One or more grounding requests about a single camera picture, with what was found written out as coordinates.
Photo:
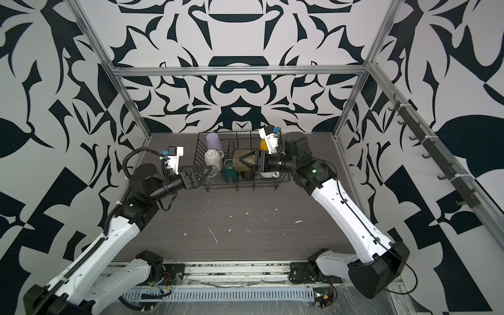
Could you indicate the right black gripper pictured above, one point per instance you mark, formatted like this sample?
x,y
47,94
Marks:
x,y
265,165

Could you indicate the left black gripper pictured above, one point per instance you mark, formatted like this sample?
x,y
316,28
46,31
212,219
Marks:
x,y
190,182

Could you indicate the black mug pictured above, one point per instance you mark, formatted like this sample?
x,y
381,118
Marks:
x,y
248,175

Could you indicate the olive green glass cup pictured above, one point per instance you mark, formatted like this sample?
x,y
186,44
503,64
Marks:
x,y
244,160

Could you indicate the clear glass cup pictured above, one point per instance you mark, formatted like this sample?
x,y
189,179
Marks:
x,y
214,173

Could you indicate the red and white mug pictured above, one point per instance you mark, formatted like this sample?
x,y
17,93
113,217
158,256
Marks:
x,y
270,175

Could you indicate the yellow mug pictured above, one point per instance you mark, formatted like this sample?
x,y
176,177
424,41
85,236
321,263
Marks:
x,y
263,146

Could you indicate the white ceramic mug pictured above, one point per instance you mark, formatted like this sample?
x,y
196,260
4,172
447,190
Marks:
x,y
214,157

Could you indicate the cream mug green handle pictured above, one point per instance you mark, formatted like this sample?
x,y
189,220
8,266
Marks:
x,y
230,175

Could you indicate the black wire dish rack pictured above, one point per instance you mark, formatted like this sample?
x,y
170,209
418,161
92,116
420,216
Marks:
x,y
243,140

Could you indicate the lavender plastic cup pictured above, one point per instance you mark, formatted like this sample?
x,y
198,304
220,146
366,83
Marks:
x,y
213,142

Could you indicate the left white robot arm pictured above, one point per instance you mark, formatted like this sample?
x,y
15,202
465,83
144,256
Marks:
x,y
152,176

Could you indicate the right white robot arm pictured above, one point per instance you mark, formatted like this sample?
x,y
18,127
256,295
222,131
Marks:
x,y
378,261

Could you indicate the small green circuit board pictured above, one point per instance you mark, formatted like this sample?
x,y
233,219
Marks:
x,y
324,296

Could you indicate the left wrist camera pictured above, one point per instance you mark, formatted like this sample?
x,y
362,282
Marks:
x,y
170,159

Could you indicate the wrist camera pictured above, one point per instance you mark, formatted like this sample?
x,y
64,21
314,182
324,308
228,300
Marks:
x,y
170,159
270,135

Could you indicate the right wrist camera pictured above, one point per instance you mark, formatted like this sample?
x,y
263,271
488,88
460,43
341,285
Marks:
x,y
270,135

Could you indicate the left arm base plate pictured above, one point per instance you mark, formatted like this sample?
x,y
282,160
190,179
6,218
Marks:
x,y
171,274

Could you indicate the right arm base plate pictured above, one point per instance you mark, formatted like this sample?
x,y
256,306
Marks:
x,y
305,273

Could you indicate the white slotted cable duct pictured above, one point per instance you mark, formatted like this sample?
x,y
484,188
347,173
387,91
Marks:
x,y
301,294

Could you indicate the wall hook rail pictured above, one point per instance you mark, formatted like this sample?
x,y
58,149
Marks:
x,y
452,171

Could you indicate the aluminium frame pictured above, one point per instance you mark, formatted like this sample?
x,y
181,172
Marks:
x,y
489,213

